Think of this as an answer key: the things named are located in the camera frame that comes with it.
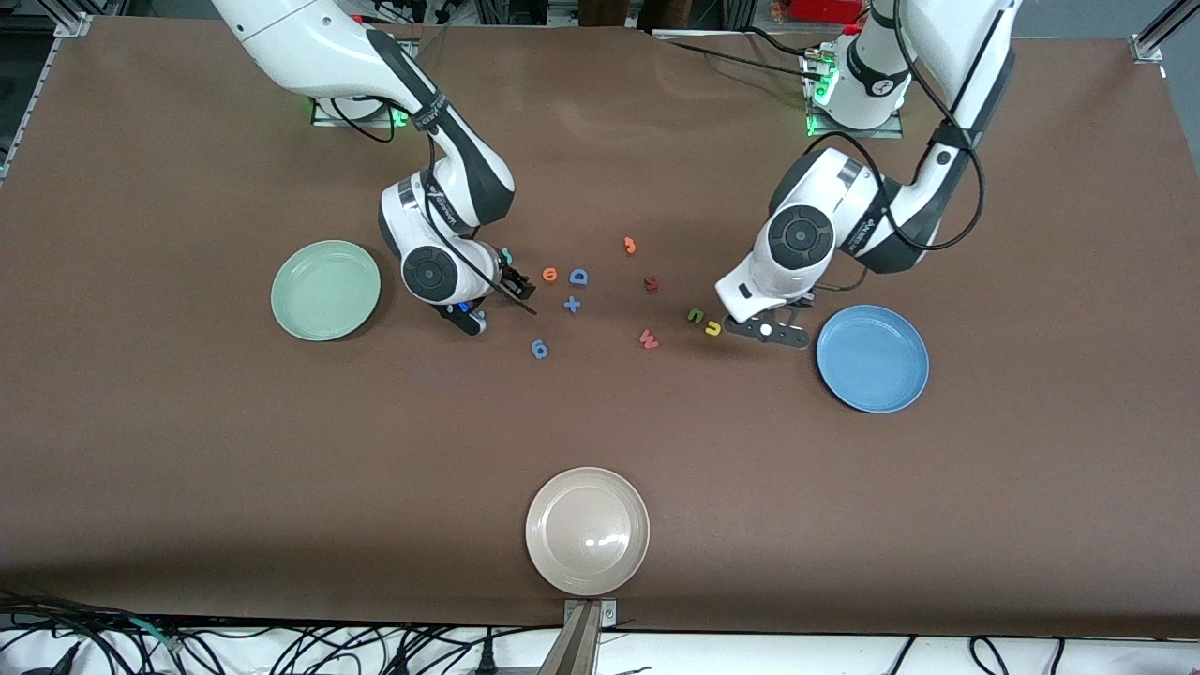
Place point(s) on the black power plug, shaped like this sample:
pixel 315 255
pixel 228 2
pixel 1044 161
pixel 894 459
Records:
pixel 487 656

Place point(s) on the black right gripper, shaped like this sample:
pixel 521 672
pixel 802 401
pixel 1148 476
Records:
pixel 507 277

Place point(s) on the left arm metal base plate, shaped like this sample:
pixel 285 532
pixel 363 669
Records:
pixel 881 131

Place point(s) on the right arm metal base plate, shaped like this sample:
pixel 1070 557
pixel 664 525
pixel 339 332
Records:
pixel 366 121

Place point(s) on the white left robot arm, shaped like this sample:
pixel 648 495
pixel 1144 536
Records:
pixel 797 234

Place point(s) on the blue foam letter D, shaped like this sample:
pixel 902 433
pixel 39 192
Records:
pixel 574 277

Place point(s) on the red box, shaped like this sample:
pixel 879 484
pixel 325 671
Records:
pixel 825 9

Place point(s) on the brown table cover sheet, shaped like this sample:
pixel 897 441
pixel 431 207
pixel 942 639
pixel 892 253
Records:
pixel 600 431

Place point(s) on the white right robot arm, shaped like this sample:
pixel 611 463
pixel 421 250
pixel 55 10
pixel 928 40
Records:
pixel 309 47

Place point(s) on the beige plate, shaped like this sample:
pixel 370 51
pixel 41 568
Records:
pixel 587 532

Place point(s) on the pink foam letter W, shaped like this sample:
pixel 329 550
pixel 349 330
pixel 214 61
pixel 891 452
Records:
pixel 649 340

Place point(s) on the pale green plate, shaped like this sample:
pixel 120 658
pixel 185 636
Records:
pixel 325 291

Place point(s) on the aluminium frame rail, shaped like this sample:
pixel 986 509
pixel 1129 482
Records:
pixel 70 26
pixel 1158 33

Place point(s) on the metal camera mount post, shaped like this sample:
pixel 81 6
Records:
pixel 579 647

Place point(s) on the blue plate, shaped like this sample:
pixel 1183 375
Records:
pixel 872 359

